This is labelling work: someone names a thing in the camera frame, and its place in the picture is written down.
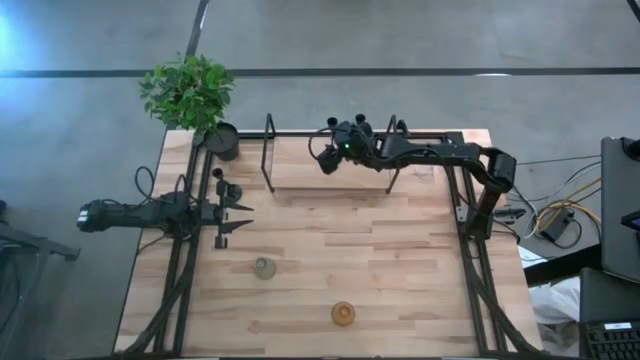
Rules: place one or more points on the black clamp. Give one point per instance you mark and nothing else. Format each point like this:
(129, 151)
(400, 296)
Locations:
(507, 215)
(402, 129)

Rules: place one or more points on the amber ribbed glass candle holder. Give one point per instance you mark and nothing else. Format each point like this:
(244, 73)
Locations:
(343, 314)

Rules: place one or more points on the wooden shelf with black frame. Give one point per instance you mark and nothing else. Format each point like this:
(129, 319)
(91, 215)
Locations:
(300, 170)

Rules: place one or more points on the black floor stand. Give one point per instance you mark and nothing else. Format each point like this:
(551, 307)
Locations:
(30, 242)

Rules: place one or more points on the black keyboard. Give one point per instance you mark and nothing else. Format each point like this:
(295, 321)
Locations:
(615, 345)

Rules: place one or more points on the green plant in black pot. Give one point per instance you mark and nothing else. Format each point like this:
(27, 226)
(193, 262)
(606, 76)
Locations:
(185, 92)

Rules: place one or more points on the white paper sheet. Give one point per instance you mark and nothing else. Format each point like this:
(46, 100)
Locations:
(530, 257)

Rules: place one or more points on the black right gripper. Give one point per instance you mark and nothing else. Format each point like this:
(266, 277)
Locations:
(360, 145)

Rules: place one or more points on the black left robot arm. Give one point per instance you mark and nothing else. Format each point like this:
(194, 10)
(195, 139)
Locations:
(130, 214)

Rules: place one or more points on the greenish ribbed glass candle holder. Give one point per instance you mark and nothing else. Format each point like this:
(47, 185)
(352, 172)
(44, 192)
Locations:
(264, 268)

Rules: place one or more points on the black power adapter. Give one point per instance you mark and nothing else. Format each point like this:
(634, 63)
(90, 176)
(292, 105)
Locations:
(557, 227)

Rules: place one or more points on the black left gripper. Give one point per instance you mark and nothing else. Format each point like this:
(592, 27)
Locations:
(221, 220)

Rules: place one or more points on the white plastic bag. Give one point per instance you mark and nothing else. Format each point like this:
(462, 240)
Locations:
(555, 305)

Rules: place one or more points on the black aluminium table frame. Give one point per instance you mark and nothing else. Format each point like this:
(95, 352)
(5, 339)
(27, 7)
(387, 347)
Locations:
(250, 134)

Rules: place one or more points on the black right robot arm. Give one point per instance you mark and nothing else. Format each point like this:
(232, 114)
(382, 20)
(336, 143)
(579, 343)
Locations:
(450, 152)

